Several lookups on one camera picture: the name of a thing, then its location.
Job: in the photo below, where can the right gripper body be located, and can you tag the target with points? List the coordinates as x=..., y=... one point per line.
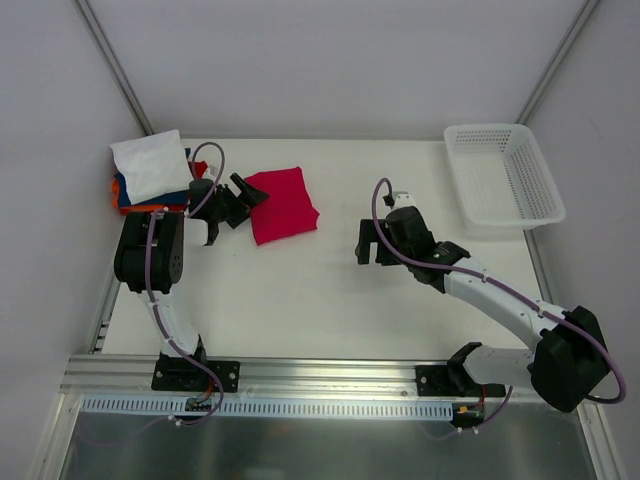
x=373, y=240

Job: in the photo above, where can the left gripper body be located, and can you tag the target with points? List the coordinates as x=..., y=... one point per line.
x=233, y=204

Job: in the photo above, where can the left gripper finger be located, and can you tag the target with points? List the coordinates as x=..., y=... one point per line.
x=236, y=218
x=248, y=194

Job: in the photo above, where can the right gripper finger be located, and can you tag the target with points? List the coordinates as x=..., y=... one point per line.
x=371, y=231
x=371, y=253

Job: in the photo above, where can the pink red t shirt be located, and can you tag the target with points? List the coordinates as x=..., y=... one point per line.
x=287, y=212

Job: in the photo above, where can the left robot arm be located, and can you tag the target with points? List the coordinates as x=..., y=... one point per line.
x=149, y=258

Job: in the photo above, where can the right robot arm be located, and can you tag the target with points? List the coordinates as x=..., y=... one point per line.
x=563, y=354

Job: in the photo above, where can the orange red folded t shirt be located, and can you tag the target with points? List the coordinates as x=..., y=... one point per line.
x=116, y=195

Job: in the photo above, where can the white folded t shirt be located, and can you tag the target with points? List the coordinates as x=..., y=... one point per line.
x=152, y=166

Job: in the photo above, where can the blue folded t shirt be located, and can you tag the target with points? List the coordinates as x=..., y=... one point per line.
x=151, y=175

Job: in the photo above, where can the white plastic basket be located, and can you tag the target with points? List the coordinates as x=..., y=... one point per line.
x=501, y=179

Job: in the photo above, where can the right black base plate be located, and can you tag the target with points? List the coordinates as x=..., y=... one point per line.
x=430, y=380

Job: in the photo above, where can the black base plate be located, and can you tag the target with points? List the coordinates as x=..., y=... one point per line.
x=179, y=375
x=430, y=380

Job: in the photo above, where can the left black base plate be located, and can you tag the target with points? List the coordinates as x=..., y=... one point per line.
x=179, y=375

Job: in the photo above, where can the white slotted cable duct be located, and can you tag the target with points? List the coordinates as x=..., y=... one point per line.
x=269, y=407

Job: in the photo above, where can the aluminium mounting rail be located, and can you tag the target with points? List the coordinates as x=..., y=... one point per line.
x=378, y=380

